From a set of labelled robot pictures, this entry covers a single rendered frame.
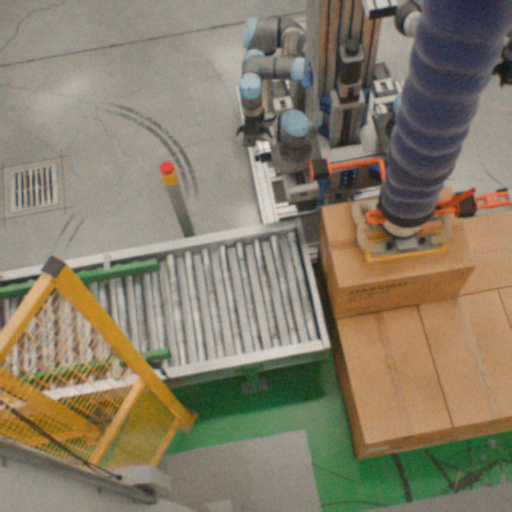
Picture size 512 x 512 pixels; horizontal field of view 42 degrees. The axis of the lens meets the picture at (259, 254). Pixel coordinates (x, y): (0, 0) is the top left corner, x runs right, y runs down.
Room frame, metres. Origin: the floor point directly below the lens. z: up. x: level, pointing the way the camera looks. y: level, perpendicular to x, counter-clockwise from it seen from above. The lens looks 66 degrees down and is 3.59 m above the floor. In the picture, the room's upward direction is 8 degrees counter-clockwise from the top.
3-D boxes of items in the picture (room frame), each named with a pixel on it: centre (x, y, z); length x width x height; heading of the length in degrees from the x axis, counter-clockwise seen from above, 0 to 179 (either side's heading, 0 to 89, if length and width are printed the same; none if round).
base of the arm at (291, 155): (1.65, -0.23, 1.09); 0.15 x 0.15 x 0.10
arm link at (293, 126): (1.65, -0.22, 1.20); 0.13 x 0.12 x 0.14; 79
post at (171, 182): (1.65, 0.37, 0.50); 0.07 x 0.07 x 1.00; 3
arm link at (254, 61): (1.52, -0.08, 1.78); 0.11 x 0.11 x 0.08; 79
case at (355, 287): (1.20, -0.61, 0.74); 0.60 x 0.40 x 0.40; 92
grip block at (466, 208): (1.19, -0.85, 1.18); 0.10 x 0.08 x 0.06; 1
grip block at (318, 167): (1.45, -0.30, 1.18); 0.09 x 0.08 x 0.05; 1
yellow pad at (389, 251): (1.09, -0.60, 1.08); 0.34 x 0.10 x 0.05; 91
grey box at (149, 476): (0.23, 0.46, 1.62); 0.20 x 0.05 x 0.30; 93
